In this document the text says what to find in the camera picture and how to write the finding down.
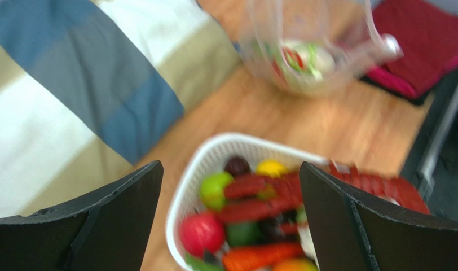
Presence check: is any green pear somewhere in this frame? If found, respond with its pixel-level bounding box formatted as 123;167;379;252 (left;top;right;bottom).
199;171;234;211

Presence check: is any red orange mango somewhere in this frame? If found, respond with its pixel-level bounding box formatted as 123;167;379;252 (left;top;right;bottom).
272;46;306;78

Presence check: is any dark green avocado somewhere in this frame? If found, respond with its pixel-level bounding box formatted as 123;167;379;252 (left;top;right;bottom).
225;222;262;247

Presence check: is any dark purple fruit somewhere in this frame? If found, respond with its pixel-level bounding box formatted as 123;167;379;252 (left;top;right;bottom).
224;156;252;177

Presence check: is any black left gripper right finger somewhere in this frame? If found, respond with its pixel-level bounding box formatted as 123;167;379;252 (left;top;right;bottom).
300;162;458;270

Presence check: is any white plastic basket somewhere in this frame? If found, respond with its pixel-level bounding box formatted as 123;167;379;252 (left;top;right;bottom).
165;132;329;270

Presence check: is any green orange mango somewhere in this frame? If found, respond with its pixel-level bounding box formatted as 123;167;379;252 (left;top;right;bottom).
271;258;319;271

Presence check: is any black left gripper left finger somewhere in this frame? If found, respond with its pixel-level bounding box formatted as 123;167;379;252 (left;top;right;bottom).
0;161;164;270

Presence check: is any yellow bell pepper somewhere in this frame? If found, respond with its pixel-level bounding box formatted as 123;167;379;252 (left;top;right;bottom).
255;159;289;178

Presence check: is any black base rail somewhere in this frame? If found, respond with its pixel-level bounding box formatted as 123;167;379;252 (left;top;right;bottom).
402;68;458;221

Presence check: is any pink folded cloth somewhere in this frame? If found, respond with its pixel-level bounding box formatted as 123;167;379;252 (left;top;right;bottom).
367;53;458;99

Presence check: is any clear pink zip top bag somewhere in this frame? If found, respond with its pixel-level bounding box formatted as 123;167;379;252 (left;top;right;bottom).
238;1;402;95

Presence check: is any dark red folded cloth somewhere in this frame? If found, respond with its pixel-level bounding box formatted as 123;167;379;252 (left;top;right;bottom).
371;0;458;97

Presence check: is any red toy lobster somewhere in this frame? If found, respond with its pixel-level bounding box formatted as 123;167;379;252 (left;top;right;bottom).
216;163;429;223

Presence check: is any checkered blue beige pillow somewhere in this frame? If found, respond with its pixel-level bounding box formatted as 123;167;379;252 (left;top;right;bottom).
0;1;240;218

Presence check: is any red apple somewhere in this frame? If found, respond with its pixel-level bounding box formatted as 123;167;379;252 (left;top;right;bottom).
178;212;226;258

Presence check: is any white radish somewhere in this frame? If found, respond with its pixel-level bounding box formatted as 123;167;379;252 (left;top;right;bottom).
282;40;336;81

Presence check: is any orange carrot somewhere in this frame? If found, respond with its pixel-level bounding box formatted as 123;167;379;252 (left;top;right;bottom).
222;242;305;271

